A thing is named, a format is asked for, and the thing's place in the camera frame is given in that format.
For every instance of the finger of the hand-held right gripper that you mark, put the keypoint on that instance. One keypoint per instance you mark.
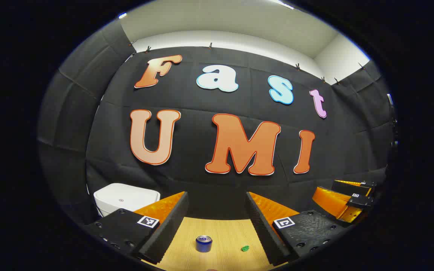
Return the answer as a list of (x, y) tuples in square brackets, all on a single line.
[(347, 187), (330, 199)]

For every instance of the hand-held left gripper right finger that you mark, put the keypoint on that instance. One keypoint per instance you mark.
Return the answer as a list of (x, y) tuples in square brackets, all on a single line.
[(262, 229)]

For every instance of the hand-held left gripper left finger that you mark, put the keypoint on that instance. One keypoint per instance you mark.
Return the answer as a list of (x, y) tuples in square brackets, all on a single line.
[(171, 226)]

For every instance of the green paper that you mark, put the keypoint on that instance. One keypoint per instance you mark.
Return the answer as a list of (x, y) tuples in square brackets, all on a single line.
[(245, 248)]

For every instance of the blue pop can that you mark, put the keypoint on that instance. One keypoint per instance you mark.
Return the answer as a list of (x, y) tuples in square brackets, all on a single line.
[(204, 244)]

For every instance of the white desktop garbage bin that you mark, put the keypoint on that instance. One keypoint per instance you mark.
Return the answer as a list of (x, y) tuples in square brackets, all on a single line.
[(123, 197)]

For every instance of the black backdrop cloth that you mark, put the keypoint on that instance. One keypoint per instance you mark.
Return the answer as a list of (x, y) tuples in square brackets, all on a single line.
[(194, 101)]

